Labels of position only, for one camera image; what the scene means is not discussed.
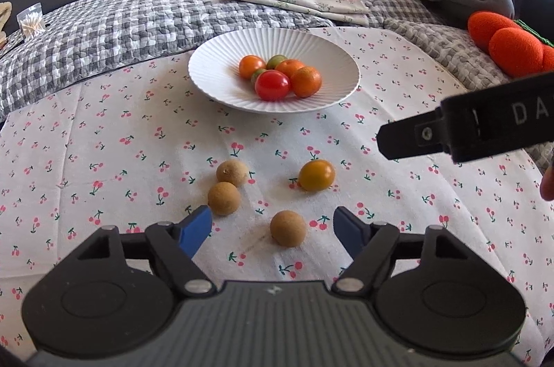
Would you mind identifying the brown longan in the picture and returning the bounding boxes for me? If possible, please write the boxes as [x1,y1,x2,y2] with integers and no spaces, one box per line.
[207,181,241,216]
[216,160,249,188]
[269,211,307,248]

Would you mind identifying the yellow-orange tomato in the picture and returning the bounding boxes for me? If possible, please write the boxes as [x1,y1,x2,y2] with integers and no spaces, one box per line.
[298,160,335,192]

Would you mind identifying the orange mandarin with leaf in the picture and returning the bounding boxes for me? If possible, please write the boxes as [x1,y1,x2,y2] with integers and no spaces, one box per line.
[275,59,304,79]

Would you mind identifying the red tomato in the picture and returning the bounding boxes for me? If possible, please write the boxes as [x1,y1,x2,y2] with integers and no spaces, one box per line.
[254,70,290,102]

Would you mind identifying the person's hand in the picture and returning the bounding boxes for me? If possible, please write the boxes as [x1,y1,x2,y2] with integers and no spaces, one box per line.
[540,165,554,201]

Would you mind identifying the orange plush toy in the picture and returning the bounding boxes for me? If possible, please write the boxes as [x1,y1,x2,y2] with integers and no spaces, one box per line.
[468,11,553,78]

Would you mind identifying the cherry print tablecloth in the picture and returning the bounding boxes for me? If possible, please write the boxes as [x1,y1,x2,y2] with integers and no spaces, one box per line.
[1,28,553,366]

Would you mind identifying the green cherry tomato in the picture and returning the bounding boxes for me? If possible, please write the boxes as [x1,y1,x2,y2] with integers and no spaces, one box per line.
[266,55,287,70]

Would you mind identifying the white ribbed plate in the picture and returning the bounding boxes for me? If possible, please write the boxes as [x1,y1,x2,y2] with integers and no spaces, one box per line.
[188,28,360,114]

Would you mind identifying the orange cherry tomato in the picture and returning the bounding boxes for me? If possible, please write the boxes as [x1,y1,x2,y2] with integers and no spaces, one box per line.
[239,55,266,80]

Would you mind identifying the grey checkered quilt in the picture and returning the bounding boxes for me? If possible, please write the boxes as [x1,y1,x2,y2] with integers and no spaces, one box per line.
[0,0,554,173]

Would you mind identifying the bag of cotton swabs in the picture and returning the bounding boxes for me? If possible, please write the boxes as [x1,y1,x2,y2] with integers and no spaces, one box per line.
[17,3,46,41]

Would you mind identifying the beige fleece blanket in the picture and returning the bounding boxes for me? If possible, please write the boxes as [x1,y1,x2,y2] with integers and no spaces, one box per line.
[0,1,12,48]

